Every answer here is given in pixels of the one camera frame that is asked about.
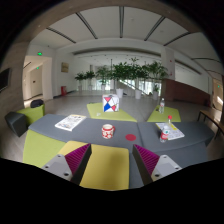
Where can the magazine on left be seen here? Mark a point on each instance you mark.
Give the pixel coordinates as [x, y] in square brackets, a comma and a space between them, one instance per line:
[70, 122]

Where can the water bottle with red cap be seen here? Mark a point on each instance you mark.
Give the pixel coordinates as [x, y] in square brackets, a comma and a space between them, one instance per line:
[166, 130]

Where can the wooden bench right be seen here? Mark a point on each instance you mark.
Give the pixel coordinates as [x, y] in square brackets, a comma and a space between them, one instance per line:
[218, 124]

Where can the wall-mounted black screen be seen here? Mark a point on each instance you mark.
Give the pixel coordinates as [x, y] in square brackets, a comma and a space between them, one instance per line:
[4, 79]

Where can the red blue white cube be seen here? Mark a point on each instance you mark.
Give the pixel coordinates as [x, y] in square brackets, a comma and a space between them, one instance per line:
[110, 103]

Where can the dark grey cube stool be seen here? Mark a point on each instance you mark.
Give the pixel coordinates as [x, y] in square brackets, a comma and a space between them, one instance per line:
[16, 122]

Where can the red bin by wall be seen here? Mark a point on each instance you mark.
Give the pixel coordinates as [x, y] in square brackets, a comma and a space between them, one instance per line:
[63, 90]

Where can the red and white mug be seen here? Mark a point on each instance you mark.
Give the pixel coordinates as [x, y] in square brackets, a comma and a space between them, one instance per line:
[108, 131]

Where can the green ottoman far centre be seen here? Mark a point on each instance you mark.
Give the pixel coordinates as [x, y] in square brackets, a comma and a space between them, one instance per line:
[96, 111]

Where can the potted plant white pot right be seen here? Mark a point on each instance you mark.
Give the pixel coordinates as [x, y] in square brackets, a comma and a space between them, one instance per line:
[138, 72]

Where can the black bag on ottoman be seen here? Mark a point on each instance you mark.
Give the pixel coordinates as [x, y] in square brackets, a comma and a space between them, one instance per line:
[36, 103]

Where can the clear water bottle far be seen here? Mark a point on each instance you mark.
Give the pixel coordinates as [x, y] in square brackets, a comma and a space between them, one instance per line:
[162, 105]

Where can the potted plant white pot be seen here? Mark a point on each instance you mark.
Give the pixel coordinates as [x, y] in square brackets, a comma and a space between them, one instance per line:
[138, 72]
[121, 71]

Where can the potted plant far left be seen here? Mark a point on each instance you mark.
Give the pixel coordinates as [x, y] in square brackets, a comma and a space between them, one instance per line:
[80, 77]

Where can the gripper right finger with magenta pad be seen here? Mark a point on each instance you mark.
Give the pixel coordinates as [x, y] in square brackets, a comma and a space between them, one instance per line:
[151, 166]

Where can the green ottoman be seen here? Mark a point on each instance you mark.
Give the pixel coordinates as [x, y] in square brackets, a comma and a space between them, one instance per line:
[156, 116]
[33, 114]
[96, 111]

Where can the red round coaster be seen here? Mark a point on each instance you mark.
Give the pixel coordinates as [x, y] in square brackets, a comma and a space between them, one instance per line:
[130, 137]

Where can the yellow seat cushion near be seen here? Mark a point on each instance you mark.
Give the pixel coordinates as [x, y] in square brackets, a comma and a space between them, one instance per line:
[107, 168]

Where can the potted plant white pot centre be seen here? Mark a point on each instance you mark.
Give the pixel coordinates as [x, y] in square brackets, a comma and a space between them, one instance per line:
[121, 71]

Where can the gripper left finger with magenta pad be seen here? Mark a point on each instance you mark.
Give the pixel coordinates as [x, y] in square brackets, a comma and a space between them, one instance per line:
[71, 166]

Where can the green seat cushion left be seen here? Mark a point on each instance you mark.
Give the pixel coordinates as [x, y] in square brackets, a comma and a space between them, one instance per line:
[39, 149]

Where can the green ottoman far left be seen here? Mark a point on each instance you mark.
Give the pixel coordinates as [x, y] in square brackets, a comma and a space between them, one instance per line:
[33, 114]

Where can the grey modular sofa bench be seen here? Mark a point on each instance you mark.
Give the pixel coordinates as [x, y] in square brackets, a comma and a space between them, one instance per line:
[186, 151]

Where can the green ottoman far right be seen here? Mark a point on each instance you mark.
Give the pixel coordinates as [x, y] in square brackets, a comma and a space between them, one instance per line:
[156, 116]

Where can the framed wall notice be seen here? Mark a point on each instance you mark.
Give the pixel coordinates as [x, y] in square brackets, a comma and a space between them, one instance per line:
[64, 67]

